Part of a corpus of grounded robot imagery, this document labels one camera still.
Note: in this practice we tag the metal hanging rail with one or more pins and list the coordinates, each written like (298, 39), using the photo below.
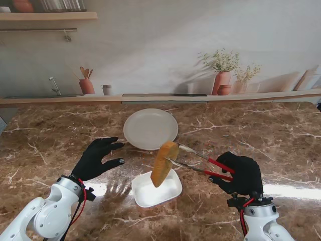
(37, 29)

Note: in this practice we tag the wooden wall shelf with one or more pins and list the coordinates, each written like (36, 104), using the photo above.
(50, 16)

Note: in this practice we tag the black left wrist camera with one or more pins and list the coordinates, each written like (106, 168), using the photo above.
(89, 194)

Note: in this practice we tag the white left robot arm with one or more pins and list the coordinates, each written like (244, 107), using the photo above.
(50, 218)

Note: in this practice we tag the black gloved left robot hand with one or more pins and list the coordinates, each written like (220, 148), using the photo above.
(91, 160)

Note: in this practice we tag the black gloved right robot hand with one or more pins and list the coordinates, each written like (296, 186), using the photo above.
(247, 175)

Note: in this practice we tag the white round plate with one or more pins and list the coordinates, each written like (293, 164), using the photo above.
(148, 125)

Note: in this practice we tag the white bento box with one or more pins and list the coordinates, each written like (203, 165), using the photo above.
(170, 190)

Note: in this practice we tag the toasted bread slice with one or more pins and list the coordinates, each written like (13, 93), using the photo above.
(163, 163)

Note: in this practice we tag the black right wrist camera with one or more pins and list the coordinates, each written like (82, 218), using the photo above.
(237, 201)

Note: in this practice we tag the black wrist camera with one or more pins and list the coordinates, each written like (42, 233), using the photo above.
(237, 201)
(89, 194)

